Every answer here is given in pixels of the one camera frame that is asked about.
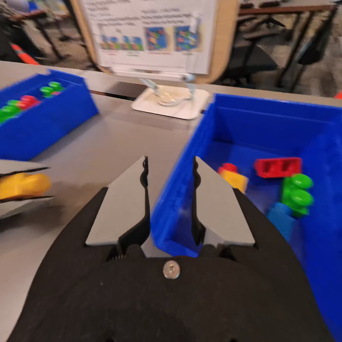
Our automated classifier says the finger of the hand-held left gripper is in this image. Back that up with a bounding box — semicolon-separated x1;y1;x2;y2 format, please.
0;159;51;178
0;196;56;220

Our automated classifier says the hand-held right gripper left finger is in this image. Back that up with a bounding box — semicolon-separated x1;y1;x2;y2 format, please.
85;156;151;246

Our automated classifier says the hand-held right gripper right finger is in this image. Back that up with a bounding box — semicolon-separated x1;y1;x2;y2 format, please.
191;156;255;246

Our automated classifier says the yellow single-stud block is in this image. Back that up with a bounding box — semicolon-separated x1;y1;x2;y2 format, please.
0;173;52;200
220;170;249;193

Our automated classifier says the blue plastic bin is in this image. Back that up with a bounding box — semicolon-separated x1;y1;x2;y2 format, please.
0;69;100;161
151;93;342;342

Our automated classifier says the green two-stud block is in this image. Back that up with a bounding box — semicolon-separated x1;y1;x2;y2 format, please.
0;100;24;125
281;173;315;217
40;81;66;98

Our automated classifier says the blue block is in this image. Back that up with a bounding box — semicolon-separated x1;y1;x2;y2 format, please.
266;202;297;242

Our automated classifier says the red two-stud block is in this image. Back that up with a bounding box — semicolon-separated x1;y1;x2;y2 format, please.
17;95;41;110
254;157;303;179

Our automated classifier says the orange traffic cone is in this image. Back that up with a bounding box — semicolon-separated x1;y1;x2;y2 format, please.
11;43;40;66

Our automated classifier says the white document stand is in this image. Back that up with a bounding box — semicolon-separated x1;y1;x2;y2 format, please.
70;0;240;120

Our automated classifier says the printed instruction sheet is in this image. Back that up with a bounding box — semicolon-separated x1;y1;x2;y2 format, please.
80;0;217;75

